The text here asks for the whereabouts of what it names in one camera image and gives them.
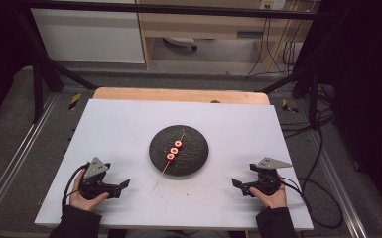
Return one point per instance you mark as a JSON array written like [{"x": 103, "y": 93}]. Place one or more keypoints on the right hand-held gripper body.
[{"x": 266, "y": 183}]

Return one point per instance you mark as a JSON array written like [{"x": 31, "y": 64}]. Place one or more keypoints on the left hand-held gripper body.
[{"x": 94, "y": 186}]

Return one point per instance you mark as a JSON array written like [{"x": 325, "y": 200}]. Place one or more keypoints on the thin wooden skewer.
[{"x": 160, "y": 177}]

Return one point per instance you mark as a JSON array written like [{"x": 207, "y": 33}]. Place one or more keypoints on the black round plate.
[{"x": 191, "y": 158}]

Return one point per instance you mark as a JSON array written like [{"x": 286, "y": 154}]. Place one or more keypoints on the red hawthorn fruit piece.
[
  {"x": 170, "y": 156},
  {"x": 178, "y": 143},
  {"x": 174, "y": 150}
]

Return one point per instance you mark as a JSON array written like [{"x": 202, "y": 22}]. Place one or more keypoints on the person's right hand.
[{"x": 274, "y": 201}]

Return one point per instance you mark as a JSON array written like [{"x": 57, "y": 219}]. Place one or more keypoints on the person's left hand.
[{"x": 81, "y": 202}]

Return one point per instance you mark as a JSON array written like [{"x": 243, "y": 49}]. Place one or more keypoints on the wooden table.
[{"x": 165, "y": 95}]

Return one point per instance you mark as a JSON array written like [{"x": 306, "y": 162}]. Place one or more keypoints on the white cabinet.
[{"x": 89, "y": 36}]

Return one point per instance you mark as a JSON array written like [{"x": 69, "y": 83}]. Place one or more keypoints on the white chair base caster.
[{"x": 182, "y": 42}]

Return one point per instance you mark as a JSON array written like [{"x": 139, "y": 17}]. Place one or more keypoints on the light wooden desk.
[{"x": 195, "y": 24}]

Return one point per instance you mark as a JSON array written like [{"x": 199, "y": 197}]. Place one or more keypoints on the white power socket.
[{"x": 273, "y": 4}]

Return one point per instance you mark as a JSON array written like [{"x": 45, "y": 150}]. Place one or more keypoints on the aluminium floor rail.
[
  {"x": 16, "y": 155},
  {"x": 337, "y": 185}
]

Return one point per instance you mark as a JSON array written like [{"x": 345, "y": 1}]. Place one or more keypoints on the black metal frame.
[{"x": 165, "y": 9}]

